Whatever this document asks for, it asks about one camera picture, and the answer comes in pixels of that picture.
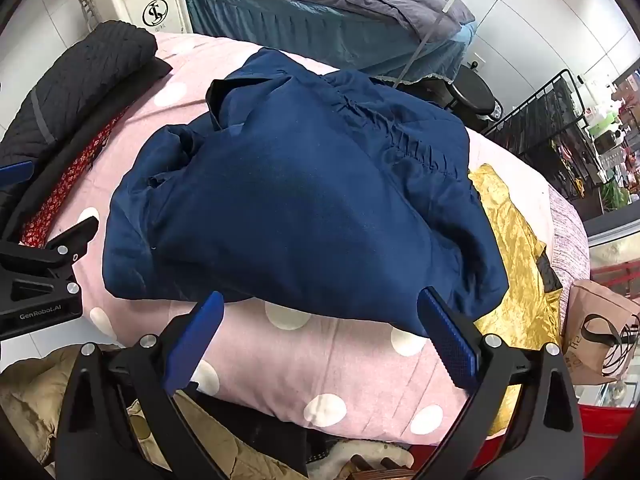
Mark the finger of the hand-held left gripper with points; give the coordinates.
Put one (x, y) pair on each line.
(15, 172)
(75, 240)

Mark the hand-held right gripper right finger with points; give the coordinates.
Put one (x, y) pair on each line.
(450, 335)

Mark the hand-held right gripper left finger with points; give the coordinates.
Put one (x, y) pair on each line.
(192, 340)

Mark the navy blue jacket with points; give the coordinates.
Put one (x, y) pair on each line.
(300, 185)

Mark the red floral cloth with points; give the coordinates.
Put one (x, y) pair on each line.
(70, 180)

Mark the gold satin cloth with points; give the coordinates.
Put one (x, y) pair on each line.
(515, 270)

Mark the beige cloth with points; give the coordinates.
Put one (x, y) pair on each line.
(30, 400)

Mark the black quilted jacket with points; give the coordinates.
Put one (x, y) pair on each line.
(75, 90)

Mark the pink polka dot blanket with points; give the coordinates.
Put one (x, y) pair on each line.
(320, 360)

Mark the brown paper bag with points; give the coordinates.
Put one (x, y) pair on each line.
(595, 330)

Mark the brown wooden furniture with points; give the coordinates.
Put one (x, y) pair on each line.
(372, 467)

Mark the white fluffy cloth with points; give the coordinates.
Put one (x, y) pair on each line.
(350, 452)

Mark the pinkish grey knit cloth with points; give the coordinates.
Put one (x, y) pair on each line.
(570, 235)

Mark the red box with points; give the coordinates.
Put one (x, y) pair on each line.
(600, 425)

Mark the black metal rack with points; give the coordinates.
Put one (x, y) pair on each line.
(545, 130)

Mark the black round stool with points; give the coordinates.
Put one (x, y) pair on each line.
(475, 92)

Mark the white pole stand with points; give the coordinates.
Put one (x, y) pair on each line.
(430, 35)

